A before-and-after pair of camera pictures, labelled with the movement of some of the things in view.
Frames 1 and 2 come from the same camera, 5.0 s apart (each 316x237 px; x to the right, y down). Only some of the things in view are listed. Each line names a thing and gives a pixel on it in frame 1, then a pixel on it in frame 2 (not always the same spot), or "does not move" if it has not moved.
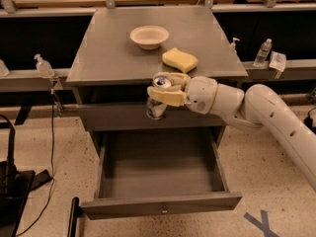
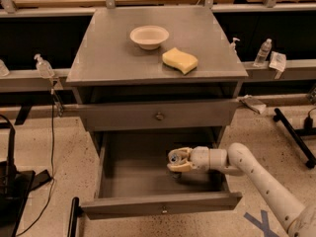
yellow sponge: (179, 59) does not move
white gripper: (201, 95) → (199, 157)
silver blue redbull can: (156, 110) → (176, 174)
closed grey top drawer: (135, 118) does not move
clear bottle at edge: (4, 70) does not move
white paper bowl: (149, 37) does not move
